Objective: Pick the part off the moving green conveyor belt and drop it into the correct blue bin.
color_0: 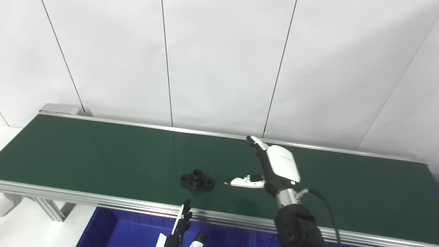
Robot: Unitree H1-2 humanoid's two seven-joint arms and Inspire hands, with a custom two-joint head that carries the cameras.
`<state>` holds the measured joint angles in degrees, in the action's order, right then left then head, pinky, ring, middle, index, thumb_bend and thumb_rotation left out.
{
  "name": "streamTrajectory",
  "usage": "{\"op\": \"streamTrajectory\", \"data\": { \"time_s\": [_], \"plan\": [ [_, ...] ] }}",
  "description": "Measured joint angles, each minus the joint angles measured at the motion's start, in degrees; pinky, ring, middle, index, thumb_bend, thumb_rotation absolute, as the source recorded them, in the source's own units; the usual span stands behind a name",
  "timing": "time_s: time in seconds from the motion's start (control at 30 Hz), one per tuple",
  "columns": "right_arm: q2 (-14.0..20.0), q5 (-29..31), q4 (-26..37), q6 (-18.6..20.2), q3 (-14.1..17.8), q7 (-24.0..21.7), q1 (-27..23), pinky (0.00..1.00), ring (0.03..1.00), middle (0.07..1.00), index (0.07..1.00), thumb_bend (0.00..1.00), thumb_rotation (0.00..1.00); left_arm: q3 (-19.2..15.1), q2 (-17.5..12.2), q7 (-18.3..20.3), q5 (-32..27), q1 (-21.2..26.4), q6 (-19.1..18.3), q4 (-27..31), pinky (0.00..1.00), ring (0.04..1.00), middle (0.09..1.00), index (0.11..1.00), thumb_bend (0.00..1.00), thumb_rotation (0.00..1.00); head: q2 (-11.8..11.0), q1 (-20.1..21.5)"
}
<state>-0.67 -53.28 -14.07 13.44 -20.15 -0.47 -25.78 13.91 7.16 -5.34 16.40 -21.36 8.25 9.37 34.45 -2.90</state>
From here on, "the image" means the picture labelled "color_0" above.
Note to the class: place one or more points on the aluminium conveyor support leg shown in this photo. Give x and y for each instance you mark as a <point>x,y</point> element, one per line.
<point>51,209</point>

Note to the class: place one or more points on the grey conveyor end housing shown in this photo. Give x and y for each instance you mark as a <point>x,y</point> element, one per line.
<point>60,109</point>

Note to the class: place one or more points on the blue plastic bin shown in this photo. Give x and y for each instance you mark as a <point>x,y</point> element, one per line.
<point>130,233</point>

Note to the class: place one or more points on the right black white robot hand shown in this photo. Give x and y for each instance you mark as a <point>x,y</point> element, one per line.
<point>281,164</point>

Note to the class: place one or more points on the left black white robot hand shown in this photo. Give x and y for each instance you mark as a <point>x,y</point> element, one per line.
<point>180,236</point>

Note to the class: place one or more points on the black flanged machine part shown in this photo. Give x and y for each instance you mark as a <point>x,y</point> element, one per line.
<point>198,180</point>

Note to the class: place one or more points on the green conveyor belt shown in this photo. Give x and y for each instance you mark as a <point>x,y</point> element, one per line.
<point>103,161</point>

